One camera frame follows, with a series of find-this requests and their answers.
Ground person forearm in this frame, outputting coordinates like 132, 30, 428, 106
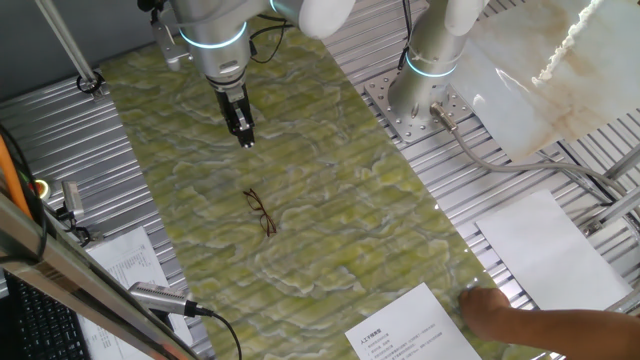
492, 307, 640, 360

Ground brown framed glasses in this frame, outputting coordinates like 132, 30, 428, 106
242, 188, 278, 238

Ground black keyboard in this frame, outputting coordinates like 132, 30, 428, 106
4, 272, 94, 360

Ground green marble pattern mat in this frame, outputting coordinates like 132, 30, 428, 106
99, 14, 546, 360

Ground orange cable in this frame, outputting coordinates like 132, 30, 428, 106
0, 134, 32, 219

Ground black arm base cable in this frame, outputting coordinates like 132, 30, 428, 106
396, 0, 415, 71

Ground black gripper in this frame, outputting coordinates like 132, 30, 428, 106
214, 82, 256, 149

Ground paper with printed table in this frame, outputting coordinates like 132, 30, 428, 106
77, 225, 195, 360

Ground white beige marble sheet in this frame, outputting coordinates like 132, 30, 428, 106
449, 0, 640, 164

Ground aluminium profile frame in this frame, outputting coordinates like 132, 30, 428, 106
579, 144, 640, 236

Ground grey base hose cable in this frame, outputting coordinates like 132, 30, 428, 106
429, 101, 631, 201

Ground aluminium frame beam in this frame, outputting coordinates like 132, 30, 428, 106
0, 192, 201, 360

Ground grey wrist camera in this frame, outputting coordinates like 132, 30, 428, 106
149, 9, 194, 71

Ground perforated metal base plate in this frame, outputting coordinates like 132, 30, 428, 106
363, 67, 474, 145

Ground slim aluminium pole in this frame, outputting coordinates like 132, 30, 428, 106
33, 0, 109, 99

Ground blank white paper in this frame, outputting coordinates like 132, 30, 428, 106
474, 188, 634, 311

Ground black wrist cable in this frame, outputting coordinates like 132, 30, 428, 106
247, 14, 289, 65

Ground paper with short text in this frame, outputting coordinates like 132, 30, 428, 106
344, 282, 484, 360

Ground black cable bundle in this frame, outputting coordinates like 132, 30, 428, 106
0, 122, 51, 264

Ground white crumpled strip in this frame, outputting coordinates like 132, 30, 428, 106
530, 0, 607, 86

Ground silver camera with black cable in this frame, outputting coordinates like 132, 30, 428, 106
128, 281, 201, 319

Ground person hand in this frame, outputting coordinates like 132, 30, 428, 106
458, 287, 514, 344

